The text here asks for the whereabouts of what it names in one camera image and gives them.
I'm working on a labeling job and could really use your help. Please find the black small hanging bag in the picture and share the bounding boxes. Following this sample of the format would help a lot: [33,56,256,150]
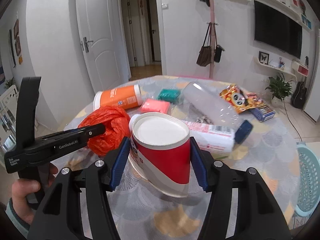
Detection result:
[214,44,225,63]

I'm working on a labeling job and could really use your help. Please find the pink coat rack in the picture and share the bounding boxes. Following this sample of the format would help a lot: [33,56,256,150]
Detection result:
[209,0,218,79]

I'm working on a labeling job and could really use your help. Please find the red white paper cup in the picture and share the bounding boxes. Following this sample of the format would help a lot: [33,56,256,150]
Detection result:
[129,112,190,198]

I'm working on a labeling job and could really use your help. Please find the butterfly picture frame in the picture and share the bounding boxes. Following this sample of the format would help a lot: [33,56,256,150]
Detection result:
[258,51,269,65]

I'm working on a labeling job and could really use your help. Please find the red snack packet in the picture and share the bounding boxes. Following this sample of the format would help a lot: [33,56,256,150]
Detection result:
[247,93,265,108]

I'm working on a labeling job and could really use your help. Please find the clear plastic bottle blue cap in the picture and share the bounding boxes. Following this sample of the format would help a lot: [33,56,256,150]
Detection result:
[182,82,253,144]

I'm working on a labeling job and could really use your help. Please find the orange plastic bag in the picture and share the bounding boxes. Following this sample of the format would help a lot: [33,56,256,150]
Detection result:
[78,106,130,157]

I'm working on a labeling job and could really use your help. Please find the pink tissue pack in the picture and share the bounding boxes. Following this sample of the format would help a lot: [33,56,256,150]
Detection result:
[139,98,170,114]

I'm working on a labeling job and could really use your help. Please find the pink white cylindrical can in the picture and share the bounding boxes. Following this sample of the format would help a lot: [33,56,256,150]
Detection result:
[129,112,235,154]

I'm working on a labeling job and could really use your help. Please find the black floor cable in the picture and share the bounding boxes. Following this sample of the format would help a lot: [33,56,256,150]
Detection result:
[282,103,303,143]

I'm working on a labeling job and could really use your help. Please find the light blue laundry basket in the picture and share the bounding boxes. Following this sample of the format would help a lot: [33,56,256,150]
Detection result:
[295,144,319,217]

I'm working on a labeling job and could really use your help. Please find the white refrigerator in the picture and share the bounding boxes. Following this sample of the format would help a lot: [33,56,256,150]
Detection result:
[303,30,319,122]

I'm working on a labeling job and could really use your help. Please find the person's left hand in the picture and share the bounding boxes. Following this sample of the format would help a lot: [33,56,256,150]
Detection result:
[11,162,59,225]

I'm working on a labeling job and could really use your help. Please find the white curved wall shelf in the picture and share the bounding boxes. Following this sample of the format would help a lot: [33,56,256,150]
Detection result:
[253,56,297,82]

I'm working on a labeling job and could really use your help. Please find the brown hanging handbag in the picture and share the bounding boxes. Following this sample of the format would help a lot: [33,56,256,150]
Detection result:
[196,23,212,67]

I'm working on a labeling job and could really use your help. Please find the black wall television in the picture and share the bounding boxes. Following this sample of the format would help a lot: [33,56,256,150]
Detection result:
[254,0,303,58]

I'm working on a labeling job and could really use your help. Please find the teal tissue pack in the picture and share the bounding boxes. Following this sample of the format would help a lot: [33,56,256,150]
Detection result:
[157,89,181,103]

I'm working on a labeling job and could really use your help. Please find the blue small box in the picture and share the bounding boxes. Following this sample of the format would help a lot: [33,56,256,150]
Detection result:
[249,104,276,122]

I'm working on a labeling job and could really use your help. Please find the orange wipes canister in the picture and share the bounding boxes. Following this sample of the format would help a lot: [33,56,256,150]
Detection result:
[93,85,143,111]

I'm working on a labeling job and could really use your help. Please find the orange panda snack bag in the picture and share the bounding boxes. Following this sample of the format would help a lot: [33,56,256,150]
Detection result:
[219,84,257,114]

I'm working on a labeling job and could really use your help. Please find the upper curved wall shelf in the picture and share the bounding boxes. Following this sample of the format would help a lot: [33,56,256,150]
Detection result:
[268,0,312,31]

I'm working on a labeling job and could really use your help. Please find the green potted plant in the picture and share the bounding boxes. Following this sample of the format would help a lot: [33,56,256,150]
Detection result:
[265,73,292,109]

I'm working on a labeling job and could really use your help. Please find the black acoustic guitar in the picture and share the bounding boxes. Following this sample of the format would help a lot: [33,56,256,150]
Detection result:
[291,77,307,109]

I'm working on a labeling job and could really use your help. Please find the white room door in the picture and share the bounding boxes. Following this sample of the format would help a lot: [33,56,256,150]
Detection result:
[76,0,129,92]

